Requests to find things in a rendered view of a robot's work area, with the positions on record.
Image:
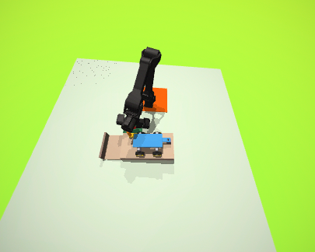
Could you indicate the green tray floor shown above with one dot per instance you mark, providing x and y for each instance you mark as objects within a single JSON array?
[{"x": 136, "y": 130}]

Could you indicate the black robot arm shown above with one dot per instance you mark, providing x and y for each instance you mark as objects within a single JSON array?
[{"x": 133, "y": 105}]

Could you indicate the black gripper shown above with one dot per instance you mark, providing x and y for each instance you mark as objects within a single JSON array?
[{"x": 140, "y": 122}]

